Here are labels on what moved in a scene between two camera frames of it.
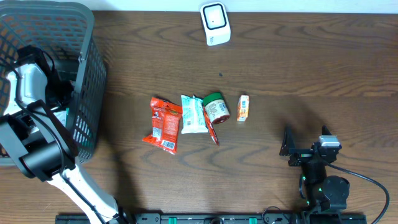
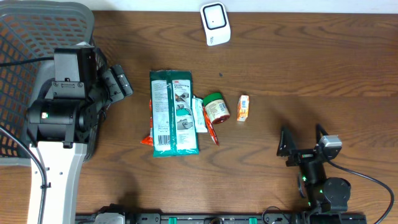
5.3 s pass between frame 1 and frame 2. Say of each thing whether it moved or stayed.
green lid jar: stayed
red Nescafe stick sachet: stayed
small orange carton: stayed
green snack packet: moved
